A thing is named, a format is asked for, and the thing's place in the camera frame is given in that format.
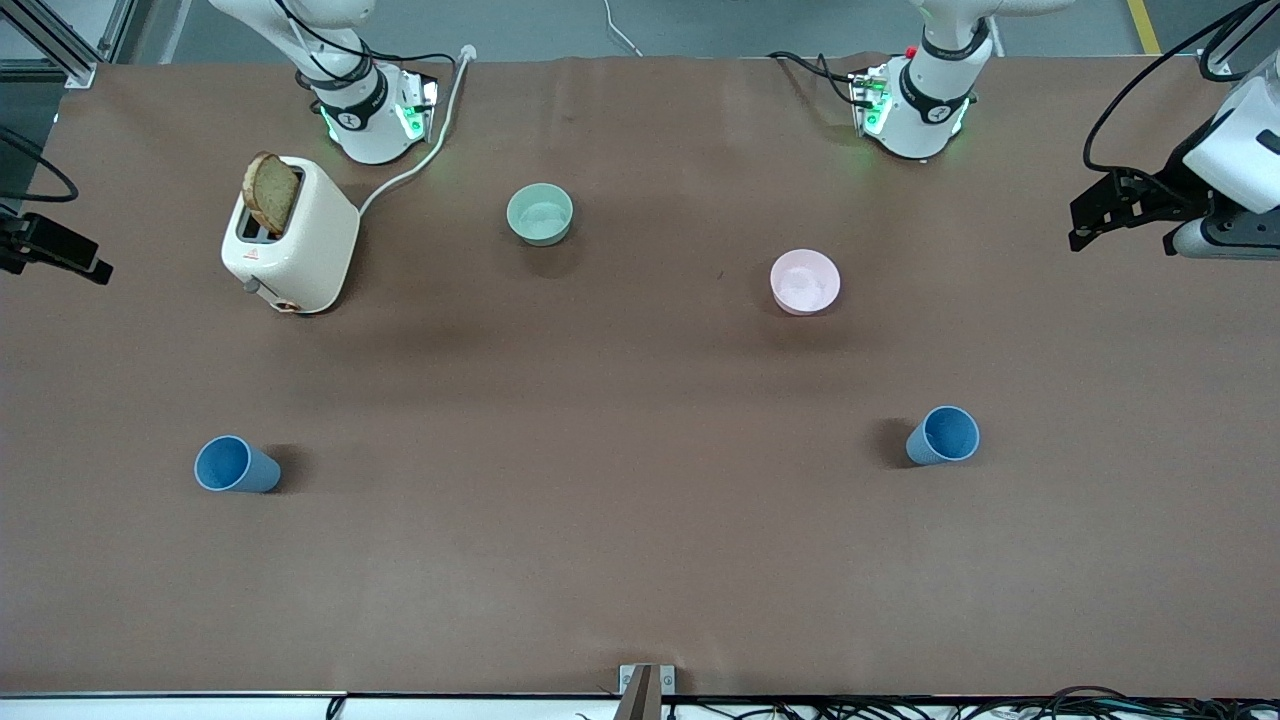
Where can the brown bread slice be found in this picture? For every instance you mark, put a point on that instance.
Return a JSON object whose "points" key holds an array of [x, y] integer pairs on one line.
{"points": [[270, 192]]}

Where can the cream white toaster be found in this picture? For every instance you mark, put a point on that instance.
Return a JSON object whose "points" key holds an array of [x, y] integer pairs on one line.
{"points": [[305, 255]]}

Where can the metal table edge bracket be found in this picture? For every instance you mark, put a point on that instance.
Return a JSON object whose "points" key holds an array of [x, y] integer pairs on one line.
{"points": [[647, 680]]}

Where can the green bowl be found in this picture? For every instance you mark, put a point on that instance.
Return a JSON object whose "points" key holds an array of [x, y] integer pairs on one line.
{"points": [[540, 215]]}

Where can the aluminium frame profile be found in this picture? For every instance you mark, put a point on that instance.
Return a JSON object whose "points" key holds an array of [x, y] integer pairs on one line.
{"points": [[60, 40], [1214, 63]]}

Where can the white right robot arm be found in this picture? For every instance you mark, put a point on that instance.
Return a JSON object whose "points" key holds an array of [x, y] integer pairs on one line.
{"points": [[370, 120]]}

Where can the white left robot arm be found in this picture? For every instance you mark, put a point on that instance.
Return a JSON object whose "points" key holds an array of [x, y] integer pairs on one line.
{"points": [[925, 110]]}

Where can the blue plastic cup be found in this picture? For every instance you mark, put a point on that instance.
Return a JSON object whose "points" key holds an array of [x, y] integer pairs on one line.
{"points": [[943, 436], [235, 465]]}

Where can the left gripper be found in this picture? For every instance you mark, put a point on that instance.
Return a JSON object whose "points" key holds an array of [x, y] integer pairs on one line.
{"points": [[1178, 194]]}

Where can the pink bowl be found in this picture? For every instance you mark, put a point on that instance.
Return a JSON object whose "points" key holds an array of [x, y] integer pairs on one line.
{"points": [[805, 282]]}

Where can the brown table mat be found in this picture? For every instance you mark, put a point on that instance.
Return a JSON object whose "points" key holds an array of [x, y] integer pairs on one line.
{"points": [[640, 520]]}

